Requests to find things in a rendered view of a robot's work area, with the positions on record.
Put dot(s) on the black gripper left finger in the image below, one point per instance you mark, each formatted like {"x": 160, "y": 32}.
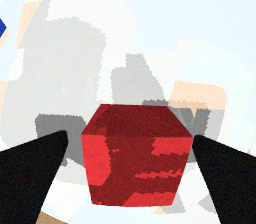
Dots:
{"x": 26, "y": 174}

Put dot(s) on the dark red block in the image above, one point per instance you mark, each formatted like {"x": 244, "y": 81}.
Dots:
{"x": 134, "y": 155}

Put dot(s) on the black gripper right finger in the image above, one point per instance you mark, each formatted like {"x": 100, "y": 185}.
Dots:
{"x": 230, "y": 176}

